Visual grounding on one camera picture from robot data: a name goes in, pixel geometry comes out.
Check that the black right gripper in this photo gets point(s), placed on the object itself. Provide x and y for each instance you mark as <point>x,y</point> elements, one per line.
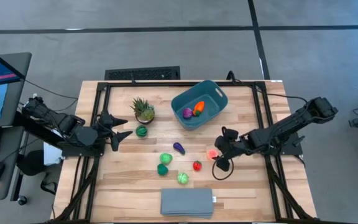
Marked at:
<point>236,144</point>

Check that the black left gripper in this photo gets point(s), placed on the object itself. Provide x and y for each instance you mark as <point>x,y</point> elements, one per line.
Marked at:
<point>106,124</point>

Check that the pink toy peach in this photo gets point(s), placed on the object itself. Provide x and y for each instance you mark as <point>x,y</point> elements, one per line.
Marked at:
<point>211,155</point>

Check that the toy watermelon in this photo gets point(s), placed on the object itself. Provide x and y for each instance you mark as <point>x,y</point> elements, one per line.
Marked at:
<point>141,131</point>

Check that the purple toy eggplant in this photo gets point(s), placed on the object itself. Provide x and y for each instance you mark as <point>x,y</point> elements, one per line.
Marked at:
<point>179,148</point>

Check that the orange toy carrot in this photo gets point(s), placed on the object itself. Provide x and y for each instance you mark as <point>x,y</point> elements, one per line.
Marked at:
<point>199,107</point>

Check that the light green toy cabbage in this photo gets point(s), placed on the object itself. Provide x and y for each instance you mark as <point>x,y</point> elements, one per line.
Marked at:
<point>182,178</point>

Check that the light green toy pepper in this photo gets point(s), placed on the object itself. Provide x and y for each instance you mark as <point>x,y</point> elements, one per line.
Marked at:
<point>166,158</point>

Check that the dark green toy broccoli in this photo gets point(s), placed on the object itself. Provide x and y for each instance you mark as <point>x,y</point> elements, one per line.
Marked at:
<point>162,170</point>

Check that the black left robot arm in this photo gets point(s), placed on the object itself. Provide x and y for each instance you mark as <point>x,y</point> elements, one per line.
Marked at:
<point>61,123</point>

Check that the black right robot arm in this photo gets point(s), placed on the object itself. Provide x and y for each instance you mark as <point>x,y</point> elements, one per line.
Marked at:
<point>291,124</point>

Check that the potted succulent plant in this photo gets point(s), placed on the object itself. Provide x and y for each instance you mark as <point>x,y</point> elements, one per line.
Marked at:
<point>143,112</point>

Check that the teal plastic bin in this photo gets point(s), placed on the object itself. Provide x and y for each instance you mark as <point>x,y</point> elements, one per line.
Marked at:
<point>210,93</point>

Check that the white cloth label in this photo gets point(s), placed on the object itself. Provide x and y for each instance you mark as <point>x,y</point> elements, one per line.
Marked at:
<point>214,199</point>

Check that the black keyboard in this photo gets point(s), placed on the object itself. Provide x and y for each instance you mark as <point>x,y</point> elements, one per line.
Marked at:
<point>141,74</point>

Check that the grey folded cloth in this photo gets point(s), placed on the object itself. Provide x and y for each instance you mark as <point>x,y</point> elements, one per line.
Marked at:
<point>186,203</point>

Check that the white paper sheet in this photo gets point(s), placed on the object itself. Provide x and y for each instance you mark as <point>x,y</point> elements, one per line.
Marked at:
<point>51,155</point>

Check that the white floor outlet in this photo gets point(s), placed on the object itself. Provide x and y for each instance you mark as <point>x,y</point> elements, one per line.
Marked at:
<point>35,94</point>

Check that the black bag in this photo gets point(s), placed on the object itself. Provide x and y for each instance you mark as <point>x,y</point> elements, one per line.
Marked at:
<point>31,162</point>

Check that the grey desk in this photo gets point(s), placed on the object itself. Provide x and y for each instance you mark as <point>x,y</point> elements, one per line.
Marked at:
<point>20,77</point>

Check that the black desk leg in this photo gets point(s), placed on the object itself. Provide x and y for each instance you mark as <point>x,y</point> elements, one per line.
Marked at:
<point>17,186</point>

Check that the black caster wheel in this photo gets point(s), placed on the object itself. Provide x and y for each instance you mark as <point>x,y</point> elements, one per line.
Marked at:
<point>22,200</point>

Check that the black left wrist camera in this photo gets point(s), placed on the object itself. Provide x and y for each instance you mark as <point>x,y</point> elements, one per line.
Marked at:
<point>115,146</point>

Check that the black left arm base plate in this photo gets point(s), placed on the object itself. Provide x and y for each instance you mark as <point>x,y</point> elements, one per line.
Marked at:
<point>82,152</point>

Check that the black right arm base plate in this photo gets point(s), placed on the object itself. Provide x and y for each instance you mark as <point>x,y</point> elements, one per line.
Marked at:
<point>292,150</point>

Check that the black aluminium table frame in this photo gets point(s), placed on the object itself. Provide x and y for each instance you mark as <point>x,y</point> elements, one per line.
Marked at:
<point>179,84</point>

